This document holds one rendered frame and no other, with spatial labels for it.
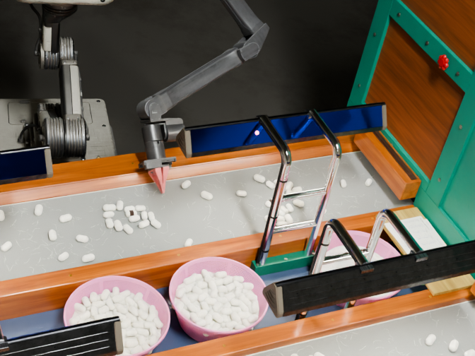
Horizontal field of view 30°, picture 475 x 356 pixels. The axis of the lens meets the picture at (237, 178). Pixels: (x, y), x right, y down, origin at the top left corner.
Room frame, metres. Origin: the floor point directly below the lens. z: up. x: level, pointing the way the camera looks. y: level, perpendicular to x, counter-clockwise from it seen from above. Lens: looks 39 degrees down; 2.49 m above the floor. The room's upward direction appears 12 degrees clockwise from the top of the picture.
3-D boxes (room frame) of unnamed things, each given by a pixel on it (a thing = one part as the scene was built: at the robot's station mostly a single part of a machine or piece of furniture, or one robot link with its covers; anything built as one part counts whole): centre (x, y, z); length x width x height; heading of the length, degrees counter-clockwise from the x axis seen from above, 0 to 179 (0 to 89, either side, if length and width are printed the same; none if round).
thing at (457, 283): (1.95, -0.58, 0.77); 0.33 x 0.15 x 0.01; 31
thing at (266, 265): (1.92, -0.14, 0.90); 0.20 x 0.19 x 0.45; 121
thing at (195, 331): (1.61, -0.02, 0.72); 0.27 x 0.27 x 0.10
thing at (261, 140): (1.99, -0.10, 1.08); 0.62 x 0.08 x 0.07; 121
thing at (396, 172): (2.27, -0.45, 0.83); 0.30 x 0.06 x 0.07; 31
